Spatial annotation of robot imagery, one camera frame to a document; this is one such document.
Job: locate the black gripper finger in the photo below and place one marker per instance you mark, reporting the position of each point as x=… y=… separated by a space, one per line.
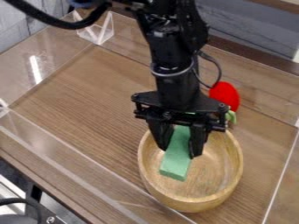
x=162 y=130
x=198 y=139

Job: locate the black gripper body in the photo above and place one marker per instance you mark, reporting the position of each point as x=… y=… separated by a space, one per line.
x=178 y=101

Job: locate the green rectangular block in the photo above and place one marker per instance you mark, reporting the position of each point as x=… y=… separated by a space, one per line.
x=176 y=159

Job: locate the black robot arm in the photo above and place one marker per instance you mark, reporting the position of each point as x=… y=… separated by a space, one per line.
x=175 y=33

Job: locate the brown wooden bowl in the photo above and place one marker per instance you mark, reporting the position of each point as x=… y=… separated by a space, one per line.
x=212 y=178

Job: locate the red plush strawberry toy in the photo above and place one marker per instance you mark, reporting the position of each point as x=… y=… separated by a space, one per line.
x=226 y=94

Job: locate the clear acrylic front wall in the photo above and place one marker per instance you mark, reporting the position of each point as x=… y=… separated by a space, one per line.
x=90 y=189

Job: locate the clear acrylic corner bracket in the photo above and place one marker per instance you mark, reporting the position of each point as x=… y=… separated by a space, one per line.
x=98 y=34

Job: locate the black metal table frame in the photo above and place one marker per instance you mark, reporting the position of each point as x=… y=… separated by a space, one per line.
x=22 y=206

